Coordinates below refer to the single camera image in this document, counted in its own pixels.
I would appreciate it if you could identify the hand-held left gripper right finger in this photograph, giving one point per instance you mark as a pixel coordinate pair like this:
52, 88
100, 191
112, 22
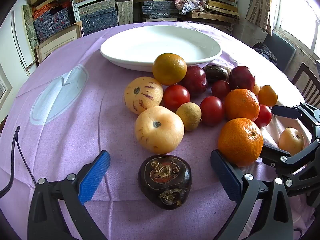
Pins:
226, 177

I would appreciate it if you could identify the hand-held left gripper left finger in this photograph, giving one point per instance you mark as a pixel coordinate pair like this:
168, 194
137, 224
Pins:
96, 177

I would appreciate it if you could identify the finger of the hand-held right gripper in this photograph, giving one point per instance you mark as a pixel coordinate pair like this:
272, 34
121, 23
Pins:
275, 155
285, 111

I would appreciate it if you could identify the small pale pepino melon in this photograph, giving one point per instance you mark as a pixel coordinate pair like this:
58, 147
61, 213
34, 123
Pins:
291, 140

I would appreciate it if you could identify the small red tomato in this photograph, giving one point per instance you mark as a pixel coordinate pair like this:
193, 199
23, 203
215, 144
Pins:
220, 89
263, 115

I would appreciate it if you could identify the small orange kumquat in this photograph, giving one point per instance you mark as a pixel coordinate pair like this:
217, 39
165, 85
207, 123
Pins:
267, 95

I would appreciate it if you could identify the orange mandarin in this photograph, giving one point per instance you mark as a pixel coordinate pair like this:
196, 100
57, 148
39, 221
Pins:
240, 142
241, 104

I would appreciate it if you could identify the dark water chestnut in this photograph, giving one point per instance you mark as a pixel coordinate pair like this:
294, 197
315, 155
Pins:
175, 177

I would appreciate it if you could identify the dark red plum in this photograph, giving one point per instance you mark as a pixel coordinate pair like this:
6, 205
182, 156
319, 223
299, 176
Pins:
196, 80
241, 78

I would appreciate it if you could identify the brown longan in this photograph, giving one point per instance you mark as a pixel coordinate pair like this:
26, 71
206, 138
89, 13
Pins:
188, 116

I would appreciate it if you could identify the large pale pepino melon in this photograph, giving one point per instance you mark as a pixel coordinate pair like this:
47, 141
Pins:
160, 132

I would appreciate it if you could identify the dark avocado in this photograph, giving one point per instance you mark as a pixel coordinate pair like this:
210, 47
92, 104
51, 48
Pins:
215, 73

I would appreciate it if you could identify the purple-striped pepino melon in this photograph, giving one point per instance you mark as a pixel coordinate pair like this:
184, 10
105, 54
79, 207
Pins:
147, 92

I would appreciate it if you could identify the green-orange tangerine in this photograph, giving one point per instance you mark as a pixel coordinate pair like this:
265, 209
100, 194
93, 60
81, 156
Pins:
169, 68

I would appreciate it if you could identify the white oval plate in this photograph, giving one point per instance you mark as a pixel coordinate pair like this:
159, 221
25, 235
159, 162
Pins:
150, 42

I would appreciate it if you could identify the dark wooden chair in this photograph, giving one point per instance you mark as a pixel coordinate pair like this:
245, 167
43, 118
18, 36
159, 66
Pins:
307, 70

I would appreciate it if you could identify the dark clothing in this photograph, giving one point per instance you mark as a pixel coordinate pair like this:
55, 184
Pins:
265, 52

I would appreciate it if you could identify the grey-blue chair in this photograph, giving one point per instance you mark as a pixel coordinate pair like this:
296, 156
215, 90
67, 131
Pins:
282, 47

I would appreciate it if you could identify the window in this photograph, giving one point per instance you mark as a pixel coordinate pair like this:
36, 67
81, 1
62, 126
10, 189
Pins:
295, 12

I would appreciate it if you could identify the brick patterned curtain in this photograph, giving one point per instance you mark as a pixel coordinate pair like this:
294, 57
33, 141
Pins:
260, 5

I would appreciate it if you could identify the beige framed board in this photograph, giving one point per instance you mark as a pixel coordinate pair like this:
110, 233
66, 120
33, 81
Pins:
57, 40

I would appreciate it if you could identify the crumpled pink white cloth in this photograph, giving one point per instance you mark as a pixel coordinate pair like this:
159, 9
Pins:
187, 2

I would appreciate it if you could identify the white door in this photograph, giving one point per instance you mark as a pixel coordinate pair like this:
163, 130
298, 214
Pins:
18, 45

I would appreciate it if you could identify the green marbled board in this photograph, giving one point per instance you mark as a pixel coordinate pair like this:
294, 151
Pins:
30, 30

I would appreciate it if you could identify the pile of blue red boxes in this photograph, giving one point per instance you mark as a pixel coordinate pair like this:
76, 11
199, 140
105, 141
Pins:
50, 22

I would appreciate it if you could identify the white metal shelving rack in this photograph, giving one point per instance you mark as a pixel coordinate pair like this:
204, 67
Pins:
76, 12

